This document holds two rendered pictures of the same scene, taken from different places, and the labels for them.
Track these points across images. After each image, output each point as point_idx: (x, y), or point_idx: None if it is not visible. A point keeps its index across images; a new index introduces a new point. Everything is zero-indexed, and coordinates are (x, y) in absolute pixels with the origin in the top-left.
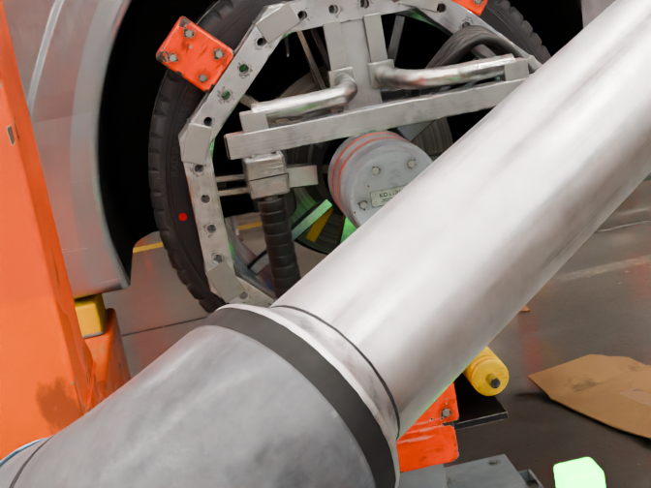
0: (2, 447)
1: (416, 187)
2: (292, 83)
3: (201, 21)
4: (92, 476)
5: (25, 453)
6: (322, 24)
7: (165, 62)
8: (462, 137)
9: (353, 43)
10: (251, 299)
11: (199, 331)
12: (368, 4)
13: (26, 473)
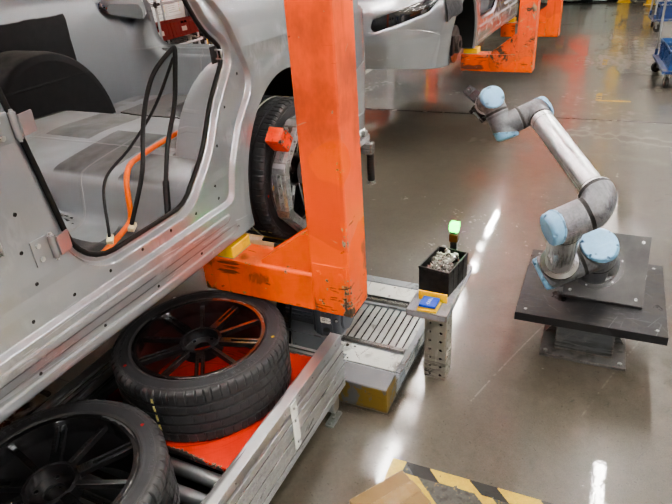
0: (356, 263)
1: (581, 159)
2: None
3: (257, 127)
4: (608, 200)
5: (575, 207)
6: None
7: (281, 143)
8: (568, 151)
9: None
10: (296, 217)
11: (599, 181)
12: None
13: (593, 205)
